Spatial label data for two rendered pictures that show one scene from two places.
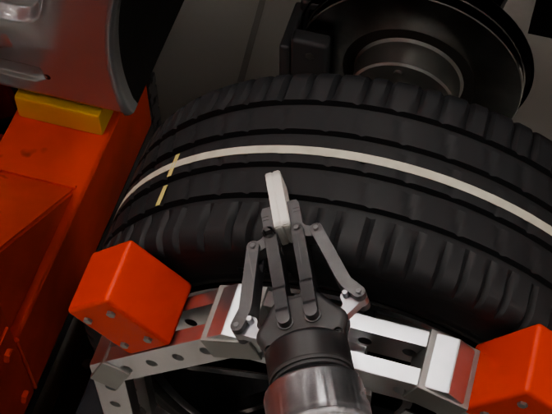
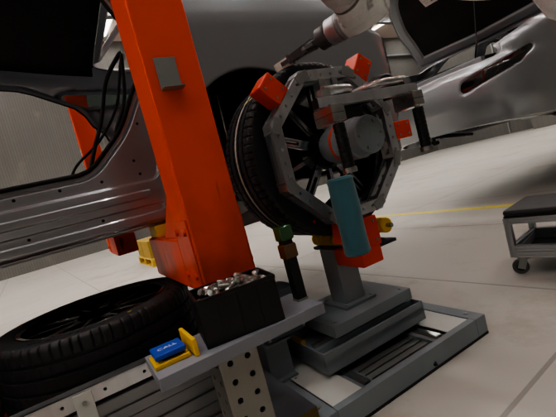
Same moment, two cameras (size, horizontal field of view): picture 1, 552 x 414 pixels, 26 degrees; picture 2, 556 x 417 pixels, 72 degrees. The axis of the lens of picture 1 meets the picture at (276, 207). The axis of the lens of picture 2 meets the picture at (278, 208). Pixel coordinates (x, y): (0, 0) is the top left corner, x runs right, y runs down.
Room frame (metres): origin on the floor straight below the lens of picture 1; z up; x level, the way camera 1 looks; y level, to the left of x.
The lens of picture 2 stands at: (-0.28, 1.12, 0.78)
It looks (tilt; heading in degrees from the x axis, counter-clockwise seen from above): 4 degrees down; 315
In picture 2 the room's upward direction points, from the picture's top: 15 degrees counter-clockwise
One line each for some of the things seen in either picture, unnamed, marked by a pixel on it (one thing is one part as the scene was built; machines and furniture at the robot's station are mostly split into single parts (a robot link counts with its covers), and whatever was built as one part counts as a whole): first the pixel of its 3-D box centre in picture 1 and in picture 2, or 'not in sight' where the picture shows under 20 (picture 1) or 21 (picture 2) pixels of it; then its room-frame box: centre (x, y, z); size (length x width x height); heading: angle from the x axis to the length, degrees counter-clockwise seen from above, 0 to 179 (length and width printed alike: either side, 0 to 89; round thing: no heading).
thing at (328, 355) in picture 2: not in sight; (348, 324); (0.71, -0.08, 0.13); 0.50 x 0.36 x 0.10; 74
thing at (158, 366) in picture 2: not in sight; (170, 357); (0.56, 0.75, 0.45); 0.08 x 0.08 x 0.01; 74
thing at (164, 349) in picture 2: not in sight; (168, 351); (0.56, 0.75, 0.47); 0.07 x 0.07 x 0.02; 74
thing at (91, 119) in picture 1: (75, 83); (169, 227); (1.19, 0.31, 0.70); 0.14 x 0.14 x 0.05; 74
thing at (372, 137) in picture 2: not in sight; (350, 140); (0.47, -0.04, 0.85); 0.21 x 0.14 x 0.14; 164
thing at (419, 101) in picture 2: not in sight; (408, 101); (0.29, -0.17, 0.93); 0.09 x 0.05 x 0.05; 164
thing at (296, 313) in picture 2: not in sight; (237, 333); (0.52, 0.58, 0.44); 0.43 x 0.17 x 0.03; 74
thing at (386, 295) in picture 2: not in sight; (343, 278); (0.70, -0.11, 0.32); 0.40 x 0.30 x 0.28; 74
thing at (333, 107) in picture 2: not in sight; (329, 115); (0.38, 0.16, 0.93); 0.09 x 0.05 x 0.05; 164
